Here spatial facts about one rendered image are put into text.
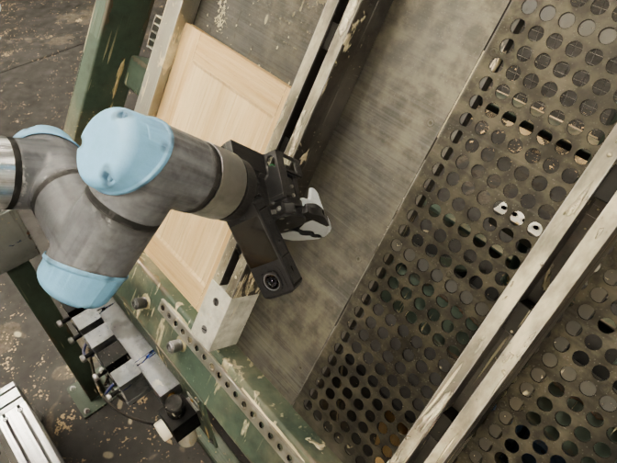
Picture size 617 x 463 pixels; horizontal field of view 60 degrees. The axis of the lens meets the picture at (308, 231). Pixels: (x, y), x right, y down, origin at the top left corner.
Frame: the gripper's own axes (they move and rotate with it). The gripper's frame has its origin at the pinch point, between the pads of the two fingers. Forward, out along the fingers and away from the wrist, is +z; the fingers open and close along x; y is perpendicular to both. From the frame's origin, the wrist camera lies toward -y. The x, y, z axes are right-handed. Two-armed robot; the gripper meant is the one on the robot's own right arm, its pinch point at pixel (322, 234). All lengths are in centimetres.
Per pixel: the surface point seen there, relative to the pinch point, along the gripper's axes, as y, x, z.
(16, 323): 32, 174, 58
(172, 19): 56, 26, 5
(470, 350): -18.9, -13.4, 6.9
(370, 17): 29.6, -13.8, 2.6
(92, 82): 60, 57, 10
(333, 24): 30.0, -8.9, 0.2
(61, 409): -5, 147, 57
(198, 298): 3.3, 40.7, 18.4
